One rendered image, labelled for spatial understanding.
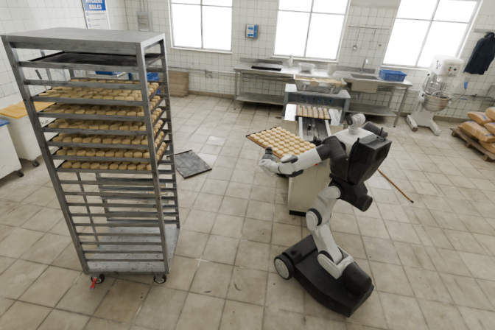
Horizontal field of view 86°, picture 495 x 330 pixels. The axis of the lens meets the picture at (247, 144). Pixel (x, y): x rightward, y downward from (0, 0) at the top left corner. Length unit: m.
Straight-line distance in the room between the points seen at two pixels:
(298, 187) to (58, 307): 2.17
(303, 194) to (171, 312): 1.55
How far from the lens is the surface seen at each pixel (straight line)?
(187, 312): 2.32
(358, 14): 6.14
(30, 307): 2.72
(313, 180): 2.72
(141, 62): 1.46
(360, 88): 5.75
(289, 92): 3.05
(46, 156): 1.92
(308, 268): 2.39
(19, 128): 4.12
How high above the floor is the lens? 2.01
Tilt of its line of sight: 28 degrees down
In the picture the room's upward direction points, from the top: 4 degrees clockwise
